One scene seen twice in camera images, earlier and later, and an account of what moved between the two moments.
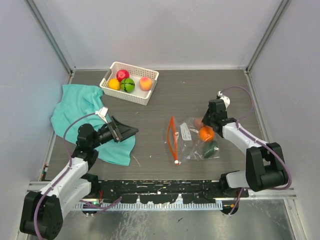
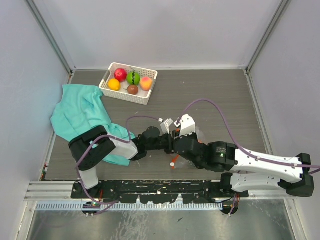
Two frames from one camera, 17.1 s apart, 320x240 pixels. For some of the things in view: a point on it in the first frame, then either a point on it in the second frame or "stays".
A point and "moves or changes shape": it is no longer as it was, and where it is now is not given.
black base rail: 190,191 stays
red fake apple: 122,74 moves or changes shape
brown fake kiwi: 198,123 -> 132,89
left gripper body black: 105,135 -> 166,143
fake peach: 145,83 stays
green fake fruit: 127,85 -> 133,78
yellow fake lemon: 114,84 stays
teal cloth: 79,101 stays
